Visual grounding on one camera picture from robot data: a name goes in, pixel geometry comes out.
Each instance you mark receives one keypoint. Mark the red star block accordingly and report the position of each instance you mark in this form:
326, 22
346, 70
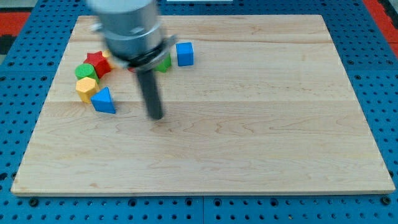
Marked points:
99, 62

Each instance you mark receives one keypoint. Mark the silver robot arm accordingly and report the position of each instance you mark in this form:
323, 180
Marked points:
134, 35

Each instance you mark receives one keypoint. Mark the green block behind arm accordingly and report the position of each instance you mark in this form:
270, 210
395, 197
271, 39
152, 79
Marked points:
164, 65

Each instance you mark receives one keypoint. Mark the blue cube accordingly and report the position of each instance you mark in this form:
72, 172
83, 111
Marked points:
185, 55

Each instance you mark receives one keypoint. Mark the green cylinder block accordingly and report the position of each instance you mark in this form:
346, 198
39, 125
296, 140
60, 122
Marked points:
86, 70

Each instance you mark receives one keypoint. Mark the yellow block behind star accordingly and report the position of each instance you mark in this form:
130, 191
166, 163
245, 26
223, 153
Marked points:
107, 55

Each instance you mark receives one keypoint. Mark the wooden board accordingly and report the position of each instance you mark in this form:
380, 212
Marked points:
266, 109

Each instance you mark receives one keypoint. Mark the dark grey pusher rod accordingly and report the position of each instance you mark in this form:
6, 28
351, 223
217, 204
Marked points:
150, 94

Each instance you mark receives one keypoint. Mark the blue triangle block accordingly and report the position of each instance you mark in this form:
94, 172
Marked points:
102, 101

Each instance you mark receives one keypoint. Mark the yellow hexagon block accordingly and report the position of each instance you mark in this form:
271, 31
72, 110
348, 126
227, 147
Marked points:
86, 88

